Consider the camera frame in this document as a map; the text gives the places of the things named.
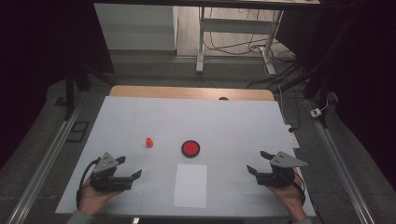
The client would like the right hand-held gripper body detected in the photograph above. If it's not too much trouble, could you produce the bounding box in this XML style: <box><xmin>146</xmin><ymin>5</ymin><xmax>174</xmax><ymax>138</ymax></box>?
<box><xmin>255</xmin><ymin>151</ymin><xmax>308</xmax><ymax>188</ymax></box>

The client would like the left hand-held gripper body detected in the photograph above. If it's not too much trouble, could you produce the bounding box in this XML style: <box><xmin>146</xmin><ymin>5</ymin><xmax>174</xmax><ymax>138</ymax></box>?
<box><xmin>89</xmin><ymin>151</ymin><xmax>134</xmax><ymax>193</ymax></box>

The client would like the white paper sheet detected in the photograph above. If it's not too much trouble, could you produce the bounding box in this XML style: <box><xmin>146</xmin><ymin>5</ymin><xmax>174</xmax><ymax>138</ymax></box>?
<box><xmin>173</xmin><ymin>163</ymin><xmax>208</xmax><ymax>209</ymax></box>

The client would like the round red ink pad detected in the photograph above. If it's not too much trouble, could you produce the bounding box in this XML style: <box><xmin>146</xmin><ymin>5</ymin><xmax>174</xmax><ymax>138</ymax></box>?
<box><xmin>180</xmin><ymin>139</ymin><xmax>201</xmax><ymax>159</ymax></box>

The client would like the person's left hand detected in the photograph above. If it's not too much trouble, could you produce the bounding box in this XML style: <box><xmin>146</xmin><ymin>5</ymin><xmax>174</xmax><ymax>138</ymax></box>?
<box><xmin>78</xmin><ymin>178</ymin><xmax>121</xmax><ymax>217</ymax></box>

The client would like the person's right hand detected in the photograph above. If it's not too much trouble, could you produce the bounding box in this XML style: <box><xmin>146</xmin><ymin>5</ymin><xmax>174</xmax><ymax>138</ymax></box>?
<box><xmin>267</xmin><ymin>174</ymin><xmax>308</xmax><ymax>221</ymax></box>

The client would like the white power strip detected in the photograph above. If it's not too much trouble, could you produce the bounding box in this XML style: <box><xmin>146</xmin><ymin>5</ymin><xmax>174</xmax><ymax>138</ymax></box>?
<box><xmin>284</xmin><ymin>124</ymin><xmax>301</xmax><ymax>149</ymax></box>

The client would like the black floor socket plate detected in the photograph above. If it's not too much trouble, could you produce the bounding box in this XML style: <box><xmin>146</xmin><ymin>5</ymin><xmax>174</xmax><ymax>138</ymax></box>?
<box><xmin>66</xmin><ymin>120</ymin><xmax>90</xmax><ymax>144</ymax></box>

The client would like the white table mat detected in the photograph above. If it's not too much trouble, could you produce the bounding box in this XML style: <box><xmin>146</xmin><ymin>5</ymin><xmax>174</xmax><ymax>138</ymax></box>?
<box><xmin>55</xmin><ymin>95</ymin><xmax>316</xmax><ymax>217</ymax></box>

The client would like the black stand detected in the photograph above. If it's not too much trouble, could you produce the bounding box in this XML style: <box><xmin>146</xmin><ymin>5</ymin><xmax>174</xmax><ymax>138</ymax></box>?
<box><xmin>281</xmin><ymin>62</ymin><xmax>332</xmax><ymax>129</ymax></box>
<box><xmin>64</xmin><ymin>62</ymin><xmax>118</xmax><ymax>120</ymax></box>

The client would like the wooden table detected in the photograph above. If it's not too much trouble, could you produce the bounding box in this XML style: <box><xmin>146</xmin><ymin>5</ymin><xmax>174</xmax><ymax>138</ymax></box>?
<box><xmin>108</xmin><ymin>85</ymin><xmax>276</xmax><ymax>102</ymax></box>

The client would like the dark curtain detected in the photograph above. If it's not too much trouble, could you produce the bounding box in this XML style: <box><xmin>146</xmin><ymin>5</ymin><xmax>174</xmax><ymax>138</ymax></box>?
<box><xmin>0</xmin><ymin>0</ymin><xmax>115</xmax><ymax>171</ymax></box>
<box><xmin>276</xmin><ymin>0</ymin><xmax>396</xmax><ymax>191</ymax></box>

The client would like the grey cabinet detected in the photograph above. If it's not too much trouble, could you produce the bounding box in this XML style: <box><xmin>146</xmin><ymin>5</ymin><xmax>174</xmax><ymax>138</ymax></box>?
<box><xmin>93</xmin><ymin>3</ymin><xmax>178</xmax><ymax>51</ymax></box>

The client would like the left hand-held gripper black cable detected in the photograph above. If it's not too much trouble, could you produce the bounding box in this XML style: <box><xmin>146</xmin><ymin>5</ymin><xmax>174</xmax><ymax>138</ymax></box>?
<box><xmin>76</xmin><ymin>158</ymin><xmax>101</xmax><ymax>210</ymax></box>

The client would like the hand-held gripper black cable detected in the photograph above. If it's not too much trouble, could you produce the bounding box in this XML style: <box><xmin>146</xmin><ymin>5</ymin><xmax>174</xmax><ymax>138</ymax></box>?
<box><xmin>292</xmin><ymin>172</ymin><xmax>307</xmax><ymax>207</ymax></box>
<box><xmin>76</xmin><ymin>158</ymin><xmax>101</xmax><ymax>210</ymax></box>

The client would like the right hand-held gripper black cable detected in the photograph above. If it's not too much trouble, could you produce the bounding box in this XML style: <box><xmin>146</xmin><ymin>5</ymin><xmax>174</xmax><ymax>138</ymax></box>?
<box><xmin>292</xmin><ymin>172</ymin><xmax>307</xmax><ymax>207</ymax></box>

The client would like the white floor cable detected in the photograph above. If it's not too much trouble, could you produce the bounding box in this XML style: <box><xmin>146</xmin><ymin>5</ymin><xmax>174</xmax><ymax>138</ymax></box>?
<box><xmin>277</xmin><ymin>82</ymin><xmax>293</xmax><ymax>129</ymax></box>

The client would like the metal floor rail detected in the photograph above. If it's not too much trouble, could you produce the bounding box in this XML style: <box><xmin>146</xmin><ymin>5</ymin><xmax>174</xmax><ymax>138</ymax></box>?
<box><xmin>306</xmin><ymin>99</ymin><xmax>377</xmax><ymax>224</ymax></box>
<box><xmin>6</xmin><ymin>92</ymin><xmax>86</xmax><ymax>224</ymax></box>

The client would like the black floor cable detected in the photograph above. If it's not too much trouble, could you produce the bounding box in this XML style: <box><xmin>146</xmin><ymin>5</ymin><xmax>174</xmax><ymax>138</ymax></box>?
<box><xmin>247</xmin><ymin>60</ymin><xmax>303</xmax><ymax>133</ymax></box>
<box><xmin>204</xmin><ymin>7</ymin><xmax>273</xmax><ymax>57</ymax></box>

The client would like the white metal desk frame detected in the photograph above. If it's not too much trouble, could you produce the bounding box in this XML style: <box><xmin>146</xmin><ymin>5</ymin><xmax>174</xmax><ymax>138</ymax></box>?
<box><xmin>195</xmin><ymin>6</ymin><xmax>285</xmax><ymax>76</ymax></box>

